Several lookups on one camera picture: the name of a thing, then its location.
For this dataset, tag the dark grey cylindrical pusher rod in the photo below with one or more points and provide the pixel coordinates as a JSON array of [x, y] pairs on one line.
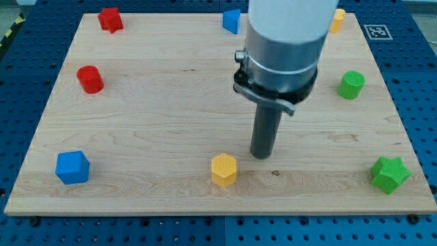
[[265, 129]]

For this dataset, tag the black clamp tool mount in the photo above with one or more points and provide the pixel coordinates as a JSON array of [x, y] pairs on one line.
[[283, 102]]

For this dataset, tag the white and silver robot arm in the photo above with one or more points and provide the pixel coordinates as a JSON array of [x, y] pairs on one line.
[[279, 61]]

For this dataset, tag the green star block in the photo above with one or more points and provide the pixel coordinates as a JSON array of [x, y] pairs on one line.
[[389, 174]]

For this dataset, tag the red star block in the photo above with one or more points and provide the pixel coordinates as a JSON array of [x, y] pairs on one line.
[[110, 19]]

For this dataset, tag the yellow hexagon block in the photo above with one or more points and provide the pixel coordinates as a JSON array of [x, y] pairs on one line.
[[224, 170]]

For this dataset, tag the green cylinder block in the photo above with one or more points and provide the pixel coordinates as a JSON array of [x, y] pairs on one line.
[[351, 84]]

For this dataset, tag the yellow heart block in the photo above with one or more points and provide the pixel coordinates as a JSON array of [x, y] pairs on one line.
[[337, 21]]

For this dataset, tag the blue triangle block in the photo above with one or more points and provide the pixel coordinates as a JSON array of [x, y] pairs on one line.
[[231, 21]]

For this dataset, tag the fiducial marker tag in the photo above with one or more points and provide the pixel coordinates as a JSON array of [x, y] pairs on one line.
[[377, 32]]

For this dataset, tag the wooden board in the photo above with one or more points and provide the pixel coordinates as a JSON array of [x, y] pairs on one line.
[[168, 107]]

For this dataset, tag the red cylinder block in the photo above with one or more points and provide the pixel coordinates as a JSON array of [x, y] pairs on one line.
[[90, 79]]

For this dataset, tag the blue cube block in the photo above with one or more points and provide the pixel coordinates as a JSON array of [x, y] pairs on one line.
[[72, 167]]

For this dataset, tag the yellow black hazard tape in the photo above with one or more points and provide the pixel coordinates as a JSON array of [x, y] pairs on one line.
[[13, 30]]

